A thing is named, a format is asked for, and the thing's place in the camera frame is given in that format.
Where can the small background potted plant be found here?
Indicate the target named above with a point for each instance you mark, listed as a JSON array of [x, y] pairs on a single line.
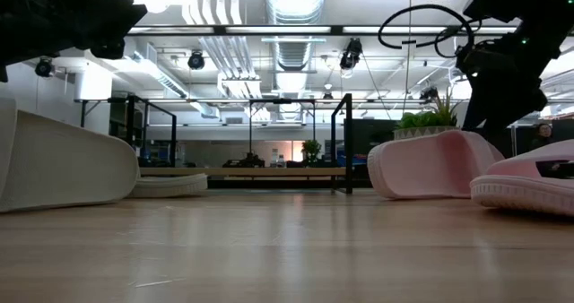
[[310, 150]]

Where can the person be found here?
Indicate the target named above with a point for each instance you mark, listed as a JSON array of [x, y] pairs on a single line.
[[543, 135]]

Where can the grey rubber slide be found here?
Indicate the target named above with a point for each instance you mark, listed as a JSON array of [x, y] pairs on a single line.
[[67, 159], [170, 185]]

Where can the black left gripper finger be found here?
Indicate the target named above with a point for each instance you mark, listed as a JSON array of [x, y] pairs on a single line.
[[121, 16], [107, 47]]

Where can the green plant in patterned pot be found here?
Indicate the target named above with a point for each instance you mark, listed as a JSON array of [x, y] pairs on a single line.
[[426, 120]]

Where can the white ceiling pipes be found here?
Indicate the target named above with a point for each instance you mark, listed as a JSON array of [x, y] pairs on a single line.
[[228, 56]]

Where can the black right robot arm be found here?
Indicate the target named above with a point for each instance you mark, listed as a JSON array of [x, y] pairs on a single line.
[[529, 2]]

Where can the black ceiling spotlight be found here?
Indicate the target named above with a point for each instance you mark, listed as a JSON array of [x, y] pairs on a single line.
[[43, 67], [196, 61]]

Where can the black overhead camera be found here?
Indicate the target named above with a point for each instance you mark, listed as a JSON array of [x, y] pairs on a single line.
[[350, 54]]

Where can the pink rubber slide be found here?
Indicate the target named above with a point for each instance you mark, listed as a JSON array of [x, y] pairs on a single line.
[[426, 168], [515, 191]]

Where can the black metal wood shoe shelf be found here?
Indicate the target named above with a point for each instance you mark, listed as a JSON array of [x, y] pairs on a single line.
[[251, 171]]

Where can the background robot workstation desk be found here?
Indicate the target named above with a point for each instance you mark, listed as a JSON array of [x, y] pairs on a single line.
[[244, 161]]

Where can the silver ventilation duct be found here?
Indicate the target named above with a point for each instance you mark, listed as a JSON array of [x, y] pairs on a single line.
[[293, 2]]

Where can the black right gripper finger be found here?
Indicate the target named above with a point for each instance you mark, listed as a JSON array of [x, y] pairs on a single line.
[[515, 123], [480, 120]]

